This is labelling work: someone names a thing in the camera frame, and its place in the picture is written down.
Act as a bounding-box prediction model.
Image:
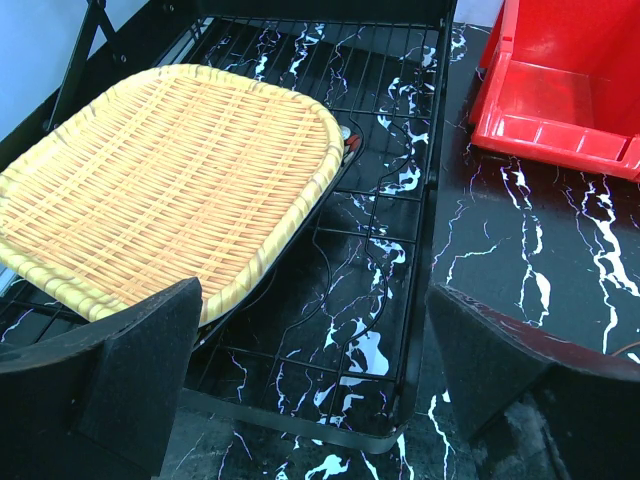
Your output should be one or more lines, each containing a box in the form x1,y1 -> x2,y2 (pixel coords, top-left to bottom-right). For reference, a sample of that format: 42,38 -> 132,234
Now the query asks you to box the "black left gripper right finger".
428,284 -> 639,479

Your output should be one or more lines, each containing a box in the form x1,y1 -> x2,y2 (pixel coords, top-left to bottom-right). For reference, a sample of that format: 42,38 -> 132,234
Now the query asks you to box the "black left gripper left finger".
1,278 -> 202,479

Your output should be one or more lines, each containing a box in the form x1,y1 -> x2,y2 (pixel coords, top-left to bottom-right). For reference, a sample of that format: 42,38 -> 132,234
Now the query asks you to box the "woven bamboo tray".
1,64 -> 345,325

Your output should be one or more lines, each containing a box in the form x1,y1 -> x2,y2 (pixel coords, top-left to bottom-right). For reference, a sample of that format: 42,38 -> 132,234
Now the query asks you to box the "black wire dish rack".
1,1 -> 454,454

